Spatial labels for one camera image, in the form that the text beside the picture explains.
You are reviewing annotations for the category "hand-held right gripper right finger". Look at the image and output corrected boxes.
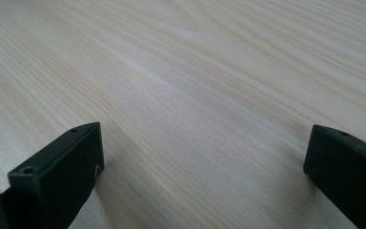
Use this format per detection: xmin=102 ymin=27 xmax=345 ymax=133
xmin=303 ymin=124 xmax=366 ymax=229

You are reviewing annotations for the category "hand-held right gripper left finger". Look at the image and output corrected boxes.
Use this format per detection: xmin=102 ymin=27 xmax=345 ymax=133
xmin=1 ymin=121 xmax=105 ymax=229

